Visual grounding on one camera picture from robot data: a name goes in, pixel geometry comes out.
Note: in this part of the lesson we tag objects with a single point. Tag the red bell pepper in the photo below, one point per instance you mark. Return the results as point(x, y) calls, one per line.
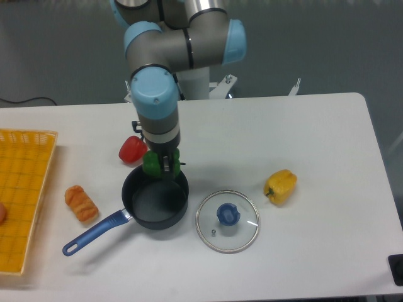
point(132, 150)

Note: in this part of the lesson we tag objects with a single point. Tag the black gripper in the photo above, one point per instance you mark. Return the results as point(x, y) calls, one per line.
point(165, 150)

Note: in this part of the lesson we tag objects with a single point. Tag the glass lid with blue knob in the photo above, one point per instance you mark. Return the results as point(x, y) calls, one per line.
point(227, 221)

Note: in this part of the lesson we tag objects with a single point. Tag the pink object in basket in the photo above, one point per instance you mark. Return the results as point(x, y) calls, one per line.
point(3, 212)

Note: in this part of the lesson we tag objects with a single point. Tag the orange croissant bread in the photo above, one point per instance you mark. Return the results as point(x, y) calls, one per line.
point(81, 204)

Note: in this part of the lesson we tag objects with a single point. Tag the black pot with blue handle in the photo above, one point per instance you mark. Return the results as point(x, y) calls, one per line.
point(154, 203)

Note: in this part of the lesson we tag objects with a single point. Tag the green bell pepper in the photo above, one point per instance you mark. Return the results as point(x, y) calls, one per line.
point(152, 164)

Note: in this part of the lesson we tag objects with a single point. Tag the yellow bell pepper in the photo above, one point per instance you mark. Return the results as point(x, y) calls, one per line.
point(280, 186)

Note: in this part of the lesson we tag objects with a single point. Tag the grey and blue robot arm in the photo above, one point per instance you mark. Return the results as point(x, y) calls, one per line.
point(161, 39)

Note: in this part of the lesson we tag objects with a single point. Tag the black device at table edge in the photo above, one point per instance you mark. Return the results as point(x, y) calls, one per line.
point(396, 267)

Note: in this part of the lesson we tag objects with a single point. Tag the yellow woven basket tray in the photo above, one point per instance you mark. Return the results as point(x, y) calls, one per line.
point(26, 157)

